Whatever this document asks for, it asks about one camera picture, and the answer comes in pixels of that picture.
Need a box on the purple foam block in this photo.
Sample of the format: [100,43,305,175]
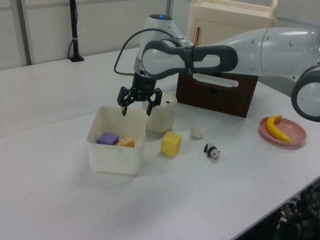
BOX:
[96,132,120,146]

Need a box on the yellow foam block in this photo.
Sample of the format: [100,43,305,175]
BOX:
[160,131,183,157]

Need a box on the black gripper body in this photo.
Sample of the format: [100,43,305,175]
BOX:
[129,73,158,102]

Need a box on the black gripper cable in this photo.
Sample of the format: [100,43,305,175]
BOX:
[113,27,176,76]

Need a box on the beige lidded trash can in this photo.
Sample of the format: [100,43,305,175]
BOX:
[141,91,178,133]

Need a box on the white plastic basket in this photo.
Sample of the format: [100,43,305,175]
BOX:
[86,105,149,176]

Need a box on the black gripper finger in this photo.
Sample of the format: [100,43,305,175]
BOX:
[116,86,136,117]
[146,87,164,117]

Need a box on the toy panda figure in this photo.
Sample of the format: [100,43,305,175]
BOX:
[202,141,221,161]

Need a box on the yellow toy banana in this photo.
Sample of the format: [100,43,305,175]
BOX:
[265,114,292,143]

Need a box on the dark brown wooden box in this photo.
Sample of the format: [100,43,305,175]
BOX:
[175,71,259,118]

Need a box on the toy bread loaf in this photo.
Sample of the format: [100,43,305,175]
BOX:
[114,136,136,149]

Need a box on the pink plate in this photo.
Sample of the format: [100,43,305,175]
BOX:
[258,116,307,150]

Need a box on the black wire rack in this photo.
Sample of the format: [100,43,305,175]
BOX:
[274,182,320,240]

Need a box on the black pole stand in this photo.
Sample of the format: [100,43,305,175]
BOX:
[67,0,85,63]

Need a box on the crumpled white paper ball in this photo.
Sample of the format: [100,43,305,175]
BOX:
[190,124,206,139]

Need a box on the cream wooden cabinet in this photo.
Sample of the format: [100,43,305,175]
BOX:
[186,0,279,47]

